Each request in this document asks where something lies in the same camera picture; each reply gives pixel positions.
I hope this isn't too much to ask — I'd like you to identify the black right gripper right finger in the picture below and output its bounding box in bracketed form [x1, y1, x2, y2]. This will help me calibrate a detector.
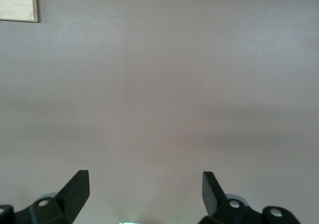
[198, 171, 300, 224]

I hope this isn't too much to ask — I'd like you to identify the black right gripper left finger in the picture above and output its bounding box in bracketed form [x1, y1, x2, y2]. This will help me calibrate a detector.
[0, 170, 90, 224]

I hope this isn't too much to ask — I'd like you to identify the wooden cutting board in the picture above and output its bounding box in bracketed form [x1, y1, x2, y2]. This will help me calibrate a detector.
[0, 0, 39, 23]

